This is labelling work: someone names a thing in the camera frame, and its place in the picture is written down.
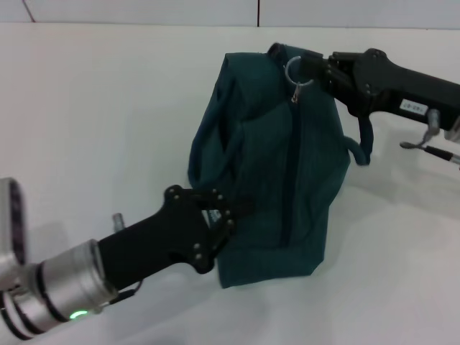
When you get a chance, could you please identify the dark teal insulated lunch bag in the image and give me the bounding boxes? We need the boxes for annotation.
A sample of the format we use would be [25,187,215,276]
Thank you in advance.
[188,42,374,290]

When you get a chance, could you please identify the gripper cable with plug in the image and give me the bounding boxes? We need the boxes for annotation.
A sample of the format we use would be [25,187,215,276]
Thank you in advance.
[110,212,145,301]
[400,109,460,168]

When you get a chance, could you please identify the left gripper cable with plug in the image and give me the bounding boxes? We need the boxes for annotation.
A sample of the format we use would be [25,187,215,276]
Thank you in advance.
[110,212,145,301]

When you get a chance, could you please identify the right gripper cable with plug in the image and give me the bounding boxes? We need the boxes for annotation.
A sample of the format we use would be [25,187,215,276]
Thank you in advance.
[400,109,460,168]

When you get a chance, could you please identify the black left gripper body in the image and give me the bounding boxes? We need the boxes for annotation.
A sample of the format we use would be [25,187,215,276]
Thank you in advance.
[96,184,239,289]

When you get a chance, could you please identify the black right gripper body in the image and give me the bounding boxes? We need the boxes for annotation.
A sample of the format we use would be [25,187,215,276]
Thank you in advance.
[350,47,460,133]

